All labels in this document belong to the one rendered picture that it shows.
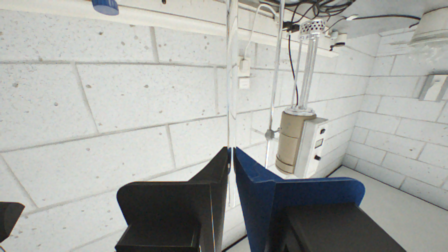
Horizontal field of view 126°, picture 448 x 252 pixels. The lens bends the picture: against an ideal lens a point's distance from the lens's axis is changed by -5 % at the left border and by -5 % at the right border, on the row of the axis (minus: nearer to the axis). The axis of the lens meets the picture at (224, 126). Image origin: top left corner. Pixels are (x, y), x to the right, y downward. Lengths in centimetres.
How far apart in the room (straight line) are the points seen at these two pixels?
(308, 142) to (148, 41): 60
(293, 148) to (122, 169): 63
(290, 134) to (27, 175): 82
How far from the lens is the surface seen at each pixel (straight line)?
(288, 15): 76
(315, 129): 43
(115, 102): 55
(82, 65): 57
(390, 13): 103
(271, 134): 56
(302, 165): 48
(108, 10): 46
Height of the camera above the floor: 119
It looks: 19 degrees up
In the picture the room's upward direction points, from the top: 179 degrees clockwise
